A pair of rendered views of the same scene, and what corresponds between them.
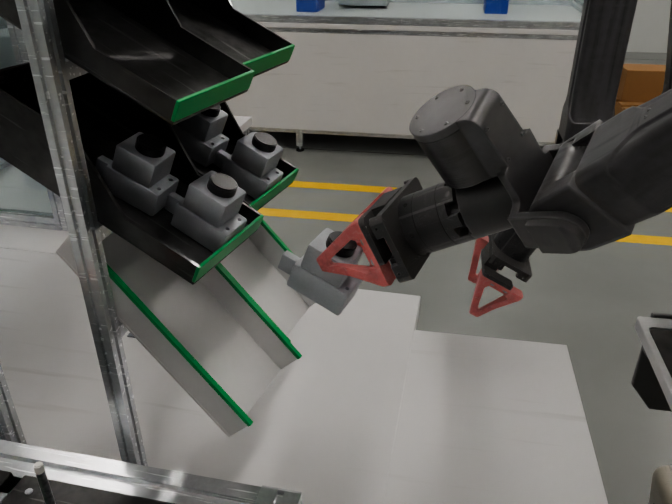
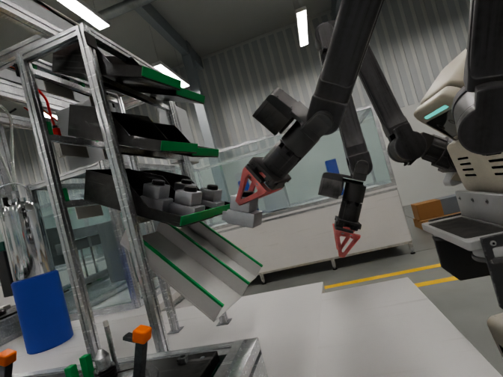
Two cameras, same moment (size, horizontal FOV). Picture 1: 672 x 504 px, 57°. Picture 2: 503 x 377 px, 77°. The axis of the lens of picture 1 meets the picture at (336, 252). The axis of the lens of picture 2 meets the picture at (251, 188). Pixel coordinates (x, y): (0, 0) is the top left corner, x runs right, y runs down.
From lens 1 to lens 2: 32 cm
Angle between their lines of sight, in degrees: 30
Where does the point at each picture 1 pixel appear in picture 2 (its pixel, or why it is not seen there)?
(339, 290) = (249, 213)
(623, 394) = (493, 360)
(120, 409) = (154, 320)
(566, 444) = (420, 310)
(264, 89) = not seen: hidden behind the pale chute
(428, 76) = (316, 229)
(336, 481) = (287, 357)
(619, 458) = not seen: outside the picture
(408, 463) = (328, 340)
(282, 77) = (247, 248)
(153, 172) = (159, 190)
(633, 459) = not seen: outside the picture
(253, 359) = (224, 290)
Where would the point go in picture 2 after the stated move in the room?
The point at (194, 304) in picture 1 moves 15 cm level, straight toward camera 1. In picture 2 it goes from (190, 266) to (192, 278)
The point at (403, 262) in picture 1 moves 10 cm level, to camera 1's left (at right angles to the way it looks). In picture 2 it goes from (268, 173) to (215, 188)
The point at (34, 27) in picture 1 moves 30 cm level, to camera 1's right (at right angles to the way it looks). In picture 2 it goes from (106, 131) to (242, 93)
